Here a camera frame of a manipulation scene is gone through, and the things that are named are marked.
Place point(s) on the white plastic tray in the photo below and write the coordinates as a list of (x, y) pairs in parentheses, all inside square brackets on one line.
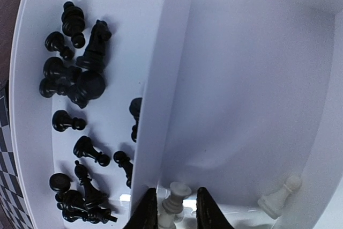
[(232, 95)]

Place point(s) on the black chess pieces cluster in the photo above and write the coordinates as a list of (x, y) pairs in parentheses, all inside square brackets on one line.
[(77, 71), (73, 204)]

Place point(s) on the black chess pieces lower cluster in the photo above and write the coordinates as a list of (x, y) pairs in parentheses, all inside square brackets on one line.
[(73, 204)]

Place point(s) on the black white chessboard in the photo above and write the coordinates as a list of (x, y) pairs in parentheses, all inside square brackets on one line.
[(12, 201)]

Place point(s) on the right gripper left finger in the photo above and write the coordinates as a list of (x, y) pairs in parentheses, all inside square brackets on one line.
[(145, 215)]

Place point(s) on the white rook in tray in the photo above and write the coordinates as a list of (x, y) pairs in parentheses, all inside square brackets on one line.
[(178, 193)]

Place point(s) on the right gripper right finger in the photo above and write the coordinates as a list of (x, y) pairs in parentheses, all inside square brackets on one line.
[(208, 214)]

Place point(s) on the white pawn in tray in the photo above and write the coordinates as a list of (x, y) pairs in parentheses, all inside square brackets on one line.
[(273, 203)]

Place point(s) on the black chess pieces upper cluster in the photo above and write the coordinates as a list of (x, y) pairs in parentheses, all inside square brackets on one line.
[(77, 71)]

